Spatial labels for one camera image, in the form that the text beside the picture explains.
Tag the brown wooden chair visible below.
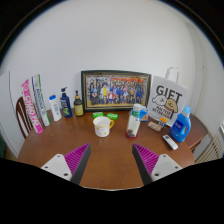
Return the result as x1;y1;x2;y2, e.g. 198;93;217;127
15;96;34;140

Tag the framed group photo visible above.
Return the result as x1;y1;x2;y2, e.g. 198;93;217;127
80;69;152;113

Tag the pink shuttlecock tube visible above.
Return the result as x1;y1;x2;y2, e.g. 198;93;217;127
20;78;44;135

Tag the green soap bar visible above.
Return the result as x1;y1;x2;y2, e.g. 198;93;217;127
106;112;119;121
92;111;105;119

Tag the low wooden side table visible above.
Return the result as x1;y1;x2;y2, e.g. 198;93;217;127
184;113;209;151

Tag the white paper gift bag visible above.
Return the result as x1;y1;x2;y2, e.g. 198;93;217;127
146;66;189;128

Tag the small patterned packet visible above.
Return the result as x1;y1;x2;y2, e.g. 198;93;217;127
147;121;163;133

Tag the white remote control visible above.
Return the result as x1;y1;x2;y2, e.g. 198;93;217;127
162;134;179;151

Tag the white radiator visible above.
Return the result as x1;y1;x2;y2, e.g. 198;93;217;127
194;134;224;164

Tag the blue detergent bottle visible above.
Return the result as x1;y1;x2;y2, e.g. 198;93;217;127
169;105;193;144

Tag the white bottle with blue cap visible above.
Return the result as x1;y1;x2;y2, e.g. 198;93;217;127
48;94;63;122

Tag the white mug with yellow rim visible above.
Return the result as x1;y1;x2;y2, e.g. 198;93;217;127
92;115;115;138

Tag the small orange white cube pack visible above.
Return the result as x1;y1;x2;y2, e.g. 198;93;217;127
157;116;168;129

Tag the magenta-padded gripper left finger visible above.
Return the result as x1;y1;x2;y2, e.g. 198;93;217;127
40;143;92;185

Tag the clear green-labelled drink bottle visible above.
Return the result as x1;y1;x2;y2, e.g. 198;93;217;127
126;103;143;138

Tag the white leaning board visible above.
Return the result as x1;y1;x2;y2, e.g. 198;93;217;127
0;70;19;158

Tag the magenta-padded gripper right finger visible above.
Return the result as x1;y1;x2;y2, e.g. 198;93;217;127
132;143;184;186

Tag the brown bottle with yellow label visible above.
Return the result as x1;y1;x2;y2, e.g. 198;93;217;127
73;90;85;117

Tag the white green shuttlecock tube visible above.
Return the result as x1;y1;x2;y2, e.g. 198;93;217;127
31;73;52;128

